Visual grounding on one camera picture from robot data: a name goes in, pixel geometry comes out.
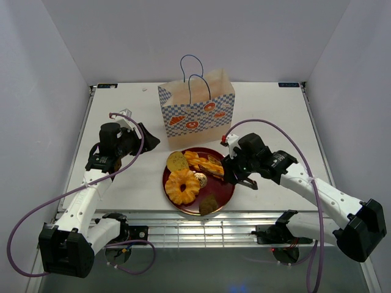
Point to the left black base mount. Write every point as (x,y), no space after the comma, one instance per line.
(134,233)

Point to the metal serving tongs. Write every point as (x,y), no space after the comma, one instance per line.
(246,182)

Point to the round glazed ring bread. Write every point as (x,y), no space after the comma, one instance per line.
(182,187)

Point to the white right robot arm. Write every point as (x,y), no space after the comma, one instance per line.
(356,227)

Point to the checkered paper bag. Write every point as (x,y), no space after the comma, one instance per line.
(197,108)

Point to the blue corner label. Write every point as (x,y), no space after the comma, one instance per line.
(107,86)
(289,84)

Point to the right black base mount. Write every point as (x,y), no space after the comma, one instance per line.
(277,234)

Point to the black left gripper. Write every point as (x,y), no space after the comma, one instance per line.
(149,141)

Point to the brown chocolate bread lump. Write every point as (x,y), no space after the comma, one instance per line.
(208,205)

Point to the right blue corner label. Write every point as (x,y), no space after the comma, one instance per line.
(289,84)

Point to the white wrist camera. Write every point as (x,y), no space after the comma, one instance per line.
(121,119)
(231,142)

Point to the twisted bread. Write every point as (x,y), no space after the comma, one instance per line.
(194,160)

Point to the left blue corner label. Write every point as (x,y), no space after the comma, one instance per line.
(107,86)

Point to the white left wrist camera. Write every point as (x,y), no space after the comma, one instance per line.
(121,119)

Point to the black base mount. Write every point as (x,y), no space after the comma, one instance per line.
(277,234)
(134,233)

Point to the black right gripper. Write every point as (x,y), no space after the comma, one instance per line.
(230,165)

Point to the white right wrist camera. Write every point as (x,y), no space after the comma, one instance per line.
(231,142)

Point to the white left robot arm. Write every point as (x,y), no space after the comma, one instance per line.
(70,246)

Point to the aluminium frame rail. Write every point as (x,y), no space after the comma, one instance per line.
(176,230)

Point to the red round plate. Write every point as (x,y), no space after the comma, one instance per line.
(222,191)

